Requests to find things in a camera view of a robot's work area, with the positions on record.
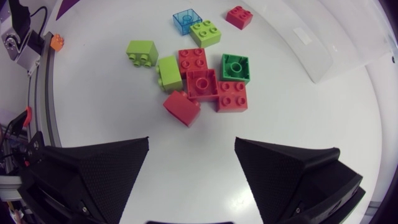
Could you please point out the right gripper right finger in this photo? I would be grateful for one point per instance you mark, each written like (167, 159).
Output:
(280, 177)

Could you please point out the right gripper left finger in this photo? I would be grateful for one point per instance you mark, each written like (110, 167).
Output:
(102, 174)

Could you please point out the clear plastic container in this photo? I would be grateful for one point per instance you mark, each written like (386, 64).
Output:
(317, 40)

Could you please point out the red toy brick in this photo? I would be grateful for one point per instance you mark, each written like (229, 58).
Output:
(202, 84)
(232, 97)
(192, 60)
(181, 109)
(238, 18)

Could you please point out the lime green toy brick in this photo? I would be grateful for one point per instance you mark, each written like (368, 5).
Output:
(169, 73)
(206, 34)
(141, 49)

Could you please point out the orange toy brick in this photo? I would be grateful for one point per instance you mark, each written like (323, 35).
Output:
(57, 42)

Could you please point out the dark mat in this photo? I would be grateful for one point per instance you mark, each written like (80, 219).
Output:
(66, 7)

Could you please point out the transparent blue toy brick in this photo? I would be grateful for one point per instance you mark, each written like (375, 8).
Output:
(186, 21)

